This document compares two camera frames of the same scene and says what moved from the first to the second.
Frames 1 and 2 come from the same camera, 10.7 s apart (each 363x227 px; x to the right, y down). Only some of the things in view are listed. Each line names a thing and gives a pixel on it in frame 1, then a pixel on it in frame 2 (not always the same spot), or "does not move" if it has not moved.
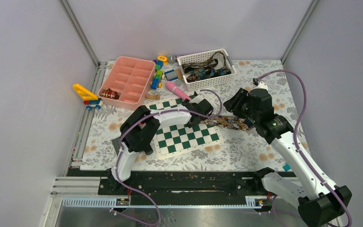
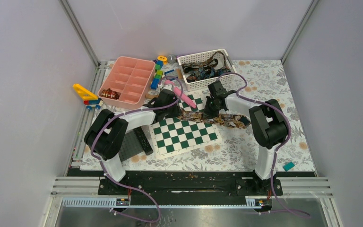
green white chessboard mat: x=174 y=140 does not move
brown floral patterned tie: x=227 y=121 does not move
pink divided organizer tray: x=128 y=83 does not move
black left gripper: x=188 y=101 to x=175 y=113
